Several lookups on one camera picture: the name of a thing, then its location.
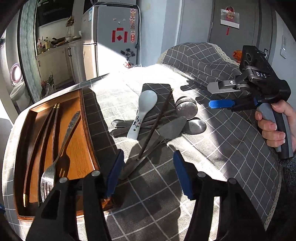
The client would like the dark wooden chopstick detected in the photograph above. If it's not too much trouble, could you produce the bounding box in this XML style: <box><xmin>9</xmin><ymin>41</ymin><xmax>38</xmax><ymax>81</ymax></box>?
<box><xmin>137</xmin><ymin>89</ymin><xmax>173</xmax><ymax>159</ymax></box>

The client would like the white ceramic spoon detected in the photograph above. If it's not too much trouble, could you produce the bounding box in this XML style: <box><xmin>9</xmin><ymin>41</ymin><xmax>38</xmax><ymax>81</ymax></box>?
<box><xmin>127</xmin><ymin>90</ymin><xmax>158</xmax><ymax>140</ymax></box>

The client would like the dark chopstick with gold tip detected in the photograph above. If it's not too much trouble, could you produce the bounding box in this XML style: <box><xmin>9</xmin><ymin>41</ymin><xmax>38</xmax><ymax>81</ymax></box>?
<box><xmin>23</xmin><ymin>104</ymin><xmax>57</xmax><ymax>207</ymax></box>

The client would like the white kitchen cabinet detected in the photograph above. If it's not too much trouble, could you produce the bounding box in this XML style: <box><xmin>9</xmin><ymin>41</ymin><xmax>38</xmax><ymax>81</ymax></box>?
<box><xmin>36</xmin><ymin>40</ymin><xmax>86</xmax><ymax>86</ymax></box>

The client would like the person's right hand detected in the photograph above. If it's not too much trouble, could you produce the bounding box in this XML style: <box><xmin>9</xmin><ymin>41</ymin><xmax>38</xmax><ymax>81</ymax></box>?
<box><xmin>254</xmin><ymin>99</ymin><xmax>296</xmax><ymax>153</ymax></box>

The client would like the brown wooden utensil tray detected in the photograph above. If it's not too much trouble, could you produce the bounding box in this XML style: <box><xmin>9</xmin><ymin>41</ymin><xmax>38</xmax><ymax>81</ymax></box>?
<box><xmin>14</xmin><ymin>89</ymin><xmax>99</xmax><ymax>221</ymax></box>

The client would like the grey checked tablecloth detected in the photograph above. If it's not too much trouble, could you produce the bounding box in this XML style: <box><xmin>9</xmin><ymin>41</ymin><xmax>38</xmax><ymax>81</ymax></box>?
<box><xmin>2</xmin><ymin>42</ymin><xmax>284</xmax><ymax>241</ymax></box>

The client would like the red hanging door ornament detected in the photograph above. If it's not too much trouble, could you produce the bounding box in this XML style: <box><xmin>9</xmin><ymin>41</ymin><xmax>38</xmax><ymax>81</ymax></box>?
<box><xmin>220</xmin><ymin>6</ymin><xmax>240</xmax><ymax>35</ymax></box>

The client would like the white toilet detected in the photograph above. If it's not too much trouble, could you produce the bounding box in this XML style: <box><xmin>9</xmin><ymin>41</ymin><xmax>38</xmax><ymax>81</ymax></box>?
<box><xmin>10</xmin><ymin>63</ymin><xmax>31</xmax><ymax>112</ymax></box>

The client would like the silver refrigerator with stickers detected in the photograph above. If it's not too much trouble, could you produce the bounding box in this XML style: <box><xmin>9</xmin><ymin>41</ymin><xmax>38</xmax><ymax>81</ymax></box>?
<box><xmin>81</xmin><ymin>1</ymin><xmax>140</xmax><ymax>80</ymax></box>

